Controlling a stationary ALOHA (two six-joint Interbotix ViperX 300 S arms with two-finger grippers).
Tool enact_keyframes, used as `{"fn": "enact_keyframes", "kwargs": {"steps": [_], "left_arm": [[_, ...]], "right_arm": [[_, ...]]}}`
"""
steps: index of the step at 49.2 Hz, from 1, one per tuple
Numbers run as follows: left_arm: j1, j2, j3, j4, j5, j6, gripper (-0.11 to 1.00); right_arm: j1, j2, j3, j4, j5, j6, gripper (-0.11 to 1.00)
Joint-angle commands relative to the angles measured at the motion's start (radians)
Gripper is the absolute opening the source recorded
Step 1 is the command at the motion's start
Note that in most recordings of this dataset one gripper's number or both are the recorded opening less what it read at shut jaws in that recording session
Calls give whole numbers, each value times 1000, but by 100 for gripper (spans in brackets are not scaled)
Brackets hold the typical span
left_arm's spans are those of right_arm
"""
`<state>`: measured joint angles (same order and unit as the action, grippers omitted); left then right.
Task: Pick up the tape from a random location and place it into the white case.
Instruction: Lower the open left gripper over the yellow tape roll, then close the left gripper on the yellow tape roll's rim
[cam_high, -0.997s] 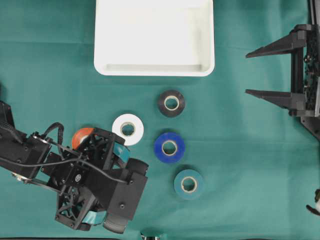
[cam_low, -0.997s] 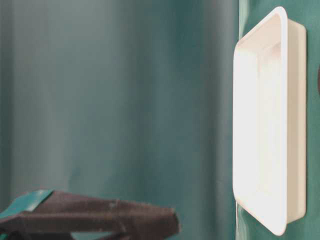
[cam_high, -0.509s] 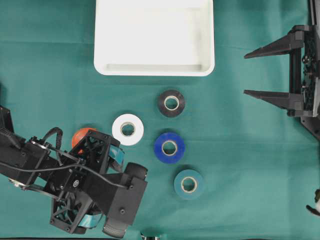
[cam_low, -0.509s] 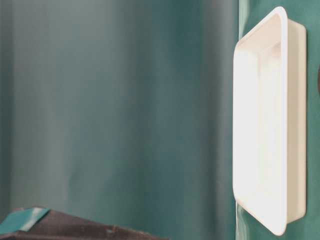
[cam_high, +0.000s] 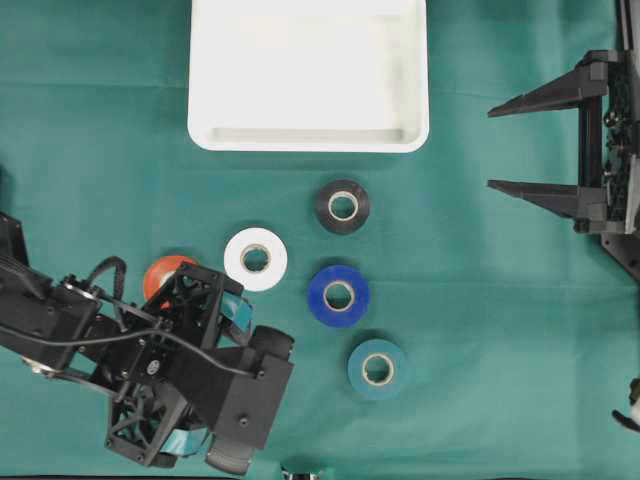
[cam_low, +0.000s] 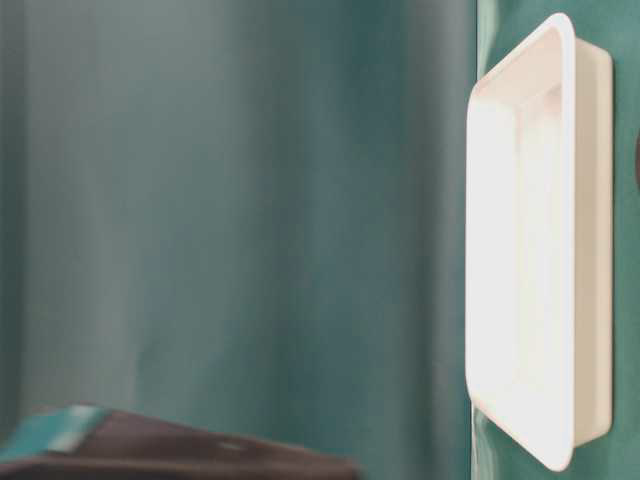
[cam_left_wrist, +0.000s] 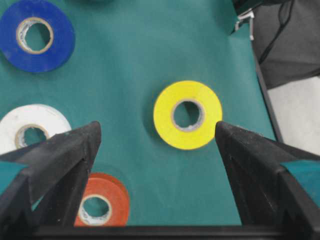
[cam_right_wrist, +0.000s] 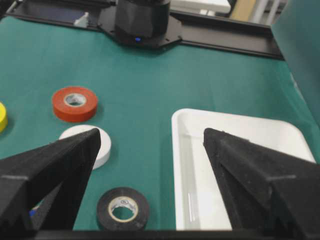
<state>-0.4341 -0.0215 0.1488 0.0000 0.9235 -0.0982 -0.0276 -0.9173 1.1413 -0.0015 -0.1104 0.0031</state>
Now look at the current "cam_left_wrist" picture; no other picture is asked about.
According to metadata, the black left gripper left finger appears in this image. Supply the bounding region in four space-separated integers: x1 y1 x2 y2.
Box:
0 121 102 240

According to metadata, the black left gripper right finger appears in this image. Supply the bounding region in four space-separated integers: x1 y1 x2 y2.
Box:
215 121 320 240

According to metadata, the yellow tape roll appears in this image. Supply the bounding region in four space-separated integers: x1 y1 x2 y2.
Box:
153 80 223 150

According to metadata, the orange tape roll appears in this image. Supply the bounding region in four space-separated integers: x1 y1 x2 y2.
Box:
73 172 130 227

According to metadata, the white tape roll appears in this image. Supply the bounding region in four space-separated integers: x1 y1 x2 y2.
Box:
0 104 72 154

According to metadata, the blue tape roll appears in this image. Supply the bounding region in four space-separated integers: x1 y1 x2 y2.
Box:
0 0 76 73

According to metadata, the black aluminium frame rail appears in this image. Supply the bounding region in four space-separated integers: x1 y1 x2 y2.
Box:
247 40 284 143

